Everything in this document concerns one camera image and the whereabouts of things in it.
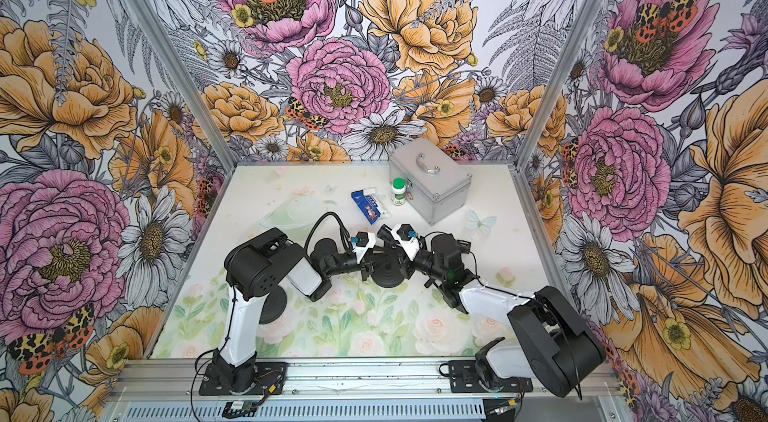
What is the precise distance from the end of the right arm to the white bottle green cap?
0.31m

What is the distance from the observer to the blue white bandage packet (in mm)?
1049

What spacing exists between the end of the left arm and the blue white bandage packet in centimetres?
23

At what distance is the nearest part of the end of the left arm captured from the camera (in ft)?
2.60

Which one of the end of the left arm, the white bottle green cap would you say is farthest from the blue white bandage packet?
the end of the left arm

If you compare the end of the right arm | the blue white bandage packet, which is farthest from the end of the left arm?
the blue white bandage packet

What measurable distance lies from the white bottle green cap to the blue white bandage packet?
4cm

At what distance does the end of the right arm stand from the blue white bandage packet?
296 millimetres

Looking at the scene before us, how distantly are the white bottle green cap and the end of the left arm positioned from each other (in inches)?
11.0

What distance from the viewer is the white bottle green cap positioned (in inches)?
41.3

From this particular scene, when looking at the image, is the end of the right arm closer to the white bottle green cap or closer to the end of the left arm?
the end of the left arm

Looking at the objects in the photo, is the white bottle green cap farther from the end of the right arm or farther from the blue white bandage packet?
the end of the right arm

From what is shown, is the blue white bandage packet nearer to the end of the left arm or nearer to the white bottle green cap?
the white bottle green cap

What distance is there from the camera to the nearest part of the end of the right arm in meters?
0.72
